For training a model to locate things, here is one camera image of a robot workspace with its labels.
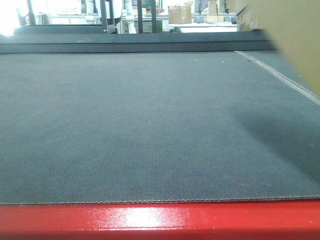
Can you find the white background table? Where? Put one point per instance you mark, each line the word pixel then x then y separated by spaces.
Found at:
pixel 204 25

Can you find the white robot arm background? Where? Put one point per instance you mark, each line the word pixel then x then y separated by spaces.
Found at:
pixel 130 18

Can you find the small distant cardboard box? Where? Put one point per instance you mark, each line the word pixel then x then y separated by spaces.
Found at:
pixel 180 14

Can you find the black metal frame stand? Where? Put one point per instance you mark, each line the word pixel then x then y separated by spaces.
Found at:
pixel 107 16

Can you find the red conveyor frame edge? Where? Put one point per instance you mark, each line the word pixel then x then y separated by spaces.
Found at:
pixel 251 220

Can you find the dark grey conveyor belt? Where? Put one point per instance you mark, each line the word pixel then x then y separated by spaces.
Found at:
pixel 154 118

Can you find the tan cardboard box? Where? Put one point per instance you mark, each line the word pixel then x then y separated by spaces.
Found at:
pixel 294 26

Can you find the large background cardboard box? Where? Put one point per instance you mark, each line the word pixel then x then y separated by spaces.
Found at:
pixel 246 20

